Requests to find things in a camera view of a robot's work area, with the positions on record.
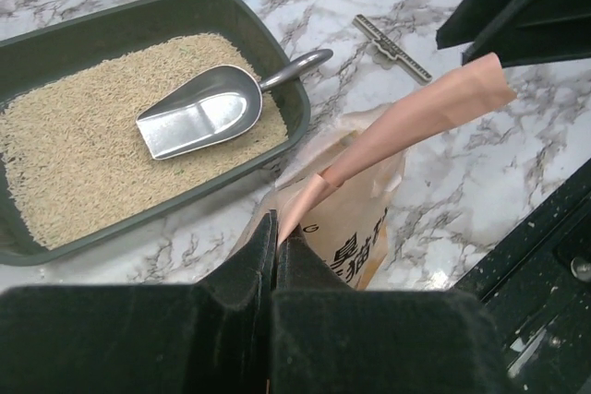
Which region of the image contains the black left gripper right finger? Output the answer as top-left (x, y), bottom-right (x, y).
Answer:
top-left (270, 236), bottom-right (513, 393)

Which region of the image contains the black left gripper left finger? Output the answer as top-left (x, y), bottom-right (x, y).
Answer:
top-left (1, 212), bottom-right (277, 393)

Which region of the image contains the grey bag clip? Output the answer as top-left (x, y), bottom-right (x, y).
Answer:
top-left (353, 14), bottom-right (432, 85)

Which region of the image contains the pink cat litter bag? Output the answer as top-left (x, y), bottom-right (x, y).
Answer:
top-left (235, 53), bottom-right (516, 290)

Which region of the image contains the silver metal scoop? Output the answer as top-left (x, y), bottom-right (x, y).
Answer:
top-left (136, 49), bottom-right (333, 161)

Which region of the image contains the beige litter in box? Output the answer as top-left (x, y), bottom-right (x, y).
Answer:
top-left (1, 33), bottom-right (287, 249)

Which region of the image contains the grey plastic litter box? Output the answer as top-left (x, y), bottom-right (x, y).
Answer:
top-left (0, 0), bottom-right (313, 269)

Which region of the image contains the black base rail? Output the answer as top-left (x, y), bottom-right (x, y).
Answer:
top-left (454, 163), bottom-right (590, 393)

